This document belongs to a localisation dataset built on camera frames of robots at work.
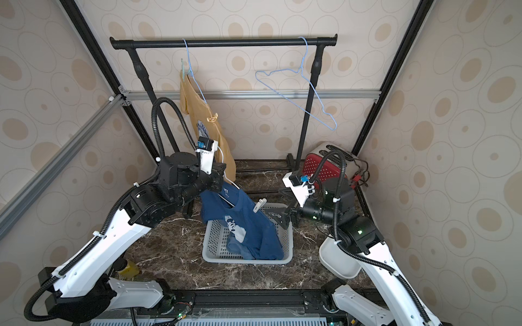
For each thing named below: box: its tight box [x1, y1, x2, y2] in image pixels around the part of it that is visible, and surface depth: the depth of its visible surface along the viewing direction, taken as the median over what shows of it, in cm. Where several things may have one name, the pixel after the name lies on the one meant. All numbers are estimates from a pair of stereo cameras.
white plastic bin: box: [318, 236, 362, 280], surface depth 82 cm
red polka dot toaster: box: [303, 142, 359, 188], surface depth 100 cm
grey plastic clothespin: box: [252, 198, 268, 214], surface depth 61 cm
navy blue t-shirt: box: [199, 182, 285, 260], surface depth 74 cm
